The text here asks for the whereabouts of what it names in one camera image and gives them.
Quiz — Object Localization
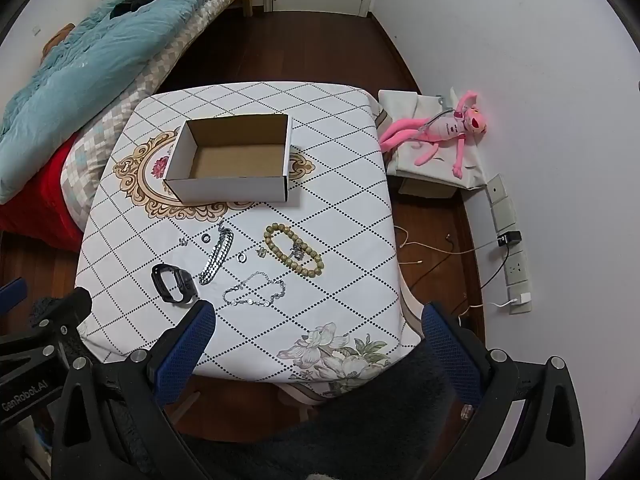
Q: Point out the wooden bead bracelet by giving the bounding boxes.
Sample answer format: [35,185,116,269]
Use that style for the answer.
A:
[264,223,325,278]

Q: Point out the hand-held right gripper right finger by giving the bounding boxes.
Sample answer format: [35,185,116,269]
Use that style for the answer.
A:
[421,301,587,480]

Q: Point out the light blue quilt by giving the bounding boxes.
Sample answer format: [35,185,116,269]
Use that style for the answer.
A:
[0,0,266,206]

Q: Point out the checked bed sheet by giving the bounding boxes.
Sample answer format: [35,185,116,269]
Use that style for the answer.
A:
[60,0,251,221]

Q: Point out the thin silver chain bracelet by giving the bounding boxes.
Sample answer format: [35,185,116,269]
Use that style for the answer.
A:
[222,271,287,308]

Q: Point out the white cardboard box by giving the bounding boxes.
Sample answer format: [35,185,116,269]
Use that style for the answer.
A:
[162,114,292,204]

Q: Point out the red blanket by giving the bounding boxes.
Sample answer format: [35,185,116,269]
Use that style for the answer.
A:
[0,132,86,252]

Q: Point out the brown cloth item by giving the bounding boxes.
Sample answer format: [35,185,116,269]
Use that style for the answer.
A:
[42,22,76,56]

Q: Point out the beige cable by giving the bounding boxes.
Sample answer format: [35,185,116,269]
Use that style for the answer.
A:
[395,226,501,267]

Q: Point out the wide silver chain bracelet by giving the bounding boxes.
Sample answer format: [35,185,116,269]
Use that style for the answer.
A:
[198,220,235,286]

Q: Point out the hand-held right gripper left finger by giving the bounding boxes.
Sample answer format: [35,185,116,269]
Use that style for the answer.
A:
[50,300,217,480]

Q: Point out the pink plush toy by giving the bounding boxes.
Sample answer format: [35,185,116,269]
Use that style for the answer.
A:
[378,90,488,178]

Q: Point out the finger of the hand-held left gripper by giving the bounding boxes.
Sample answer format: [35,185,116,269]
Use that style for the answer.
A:
[27,287,94,356]
[0,279,29,315]

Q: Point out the black hair band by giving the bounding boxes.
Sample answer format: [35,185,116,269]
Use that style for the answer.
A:
[151,263,198,307]

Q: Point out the table with diamond-pattern tablecloth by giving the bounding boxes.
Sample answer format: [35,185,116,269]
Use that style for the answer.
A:
[75,81,423,401]

